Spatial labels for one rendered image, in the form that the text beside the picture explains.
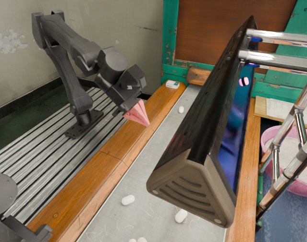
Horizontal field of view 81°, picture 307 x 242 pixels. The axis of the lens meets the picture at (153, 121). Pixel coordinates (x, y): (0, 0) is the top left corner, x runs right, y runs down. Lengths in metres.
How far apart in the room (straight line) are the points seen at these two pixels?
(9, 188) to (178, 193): 0.23
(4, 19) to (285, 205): 2.53
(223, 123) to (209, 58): 0.77
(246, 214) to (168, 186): 0.38
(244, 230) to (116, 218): 0.30
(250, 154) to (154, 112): 0.38
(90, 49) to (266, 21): 0.65
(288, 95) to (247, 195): 0.55
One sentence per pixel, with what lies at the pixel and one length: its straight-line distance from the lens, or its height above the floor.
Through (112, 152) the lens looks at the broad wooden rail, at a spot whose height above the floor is 0.76.
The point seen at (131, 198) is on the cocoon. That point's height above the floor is 0.76.
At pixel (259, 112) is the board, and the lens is 0.85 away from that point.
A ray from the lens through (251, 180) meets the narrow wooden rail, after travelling 0.59.
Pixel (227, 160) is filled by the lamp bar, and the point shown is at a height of 1.08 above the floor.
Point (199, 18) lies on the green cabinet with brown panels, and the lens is 0.91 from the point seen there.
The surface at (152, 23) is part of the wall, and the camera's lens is 1.86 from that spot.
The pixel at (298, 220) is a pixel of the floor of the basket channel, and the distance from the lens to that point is 0.70.
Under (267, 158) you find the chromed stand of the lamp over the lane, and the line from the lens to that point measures 0.63.
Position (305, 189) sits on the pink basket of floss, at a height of 0.73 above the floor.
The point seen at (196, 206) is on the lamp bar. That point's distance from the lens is 0.17.
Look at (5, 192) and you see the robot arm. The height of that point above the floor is 0.99.
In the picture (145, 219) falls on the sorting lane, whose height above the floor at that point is 0.74.
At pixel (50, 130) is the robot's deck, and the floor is 0.67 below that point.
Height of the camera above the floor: 1.21
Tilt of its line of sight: 39 degrees down
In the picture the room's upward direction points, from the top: straight up
